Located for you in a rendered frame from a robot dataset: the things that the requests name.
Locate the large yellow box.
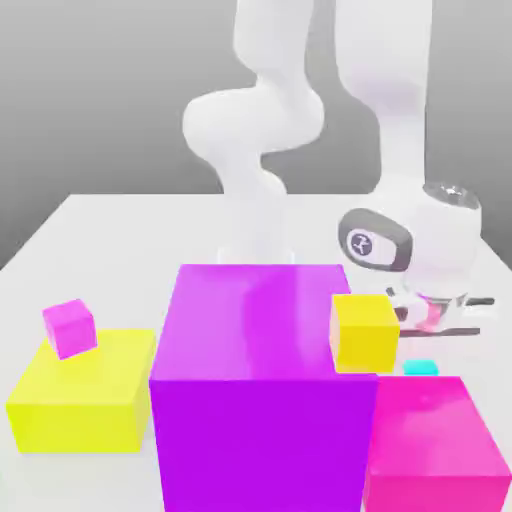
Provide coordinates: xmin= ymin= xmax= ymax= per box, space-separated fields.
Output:
xmin=4 ymin=327 xmax=158 ymax=455

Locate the small pink cube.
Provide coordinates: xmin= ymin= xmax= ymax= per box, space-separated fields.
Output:
xmin=41 ymin=298 xmax=99 ymax=361

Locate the large purple box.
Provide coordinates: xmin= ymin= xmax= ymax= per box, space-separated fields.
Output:
xmin=148 ymin=262 xmax=380 ymax=512

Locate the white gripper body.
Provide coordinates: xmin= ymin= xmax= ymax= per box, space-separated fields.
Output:
xmin=398 ymin=322 xmax=484 ymax=350

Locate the small cyan cube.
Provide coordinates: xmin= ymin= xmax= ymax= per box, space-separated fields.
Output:
xmin=401 ymin=358 xmax=440 ymax=378

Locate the large pink box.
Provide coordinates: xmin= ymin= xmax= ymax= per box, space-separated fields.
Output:
xmin=361 ymin=374 xmax=512 ymax=512

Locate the small yellow cube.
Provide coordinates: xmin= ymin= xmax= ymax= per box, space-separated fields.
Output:
xmin=329 ymin=293 xmax=401 ymax=374

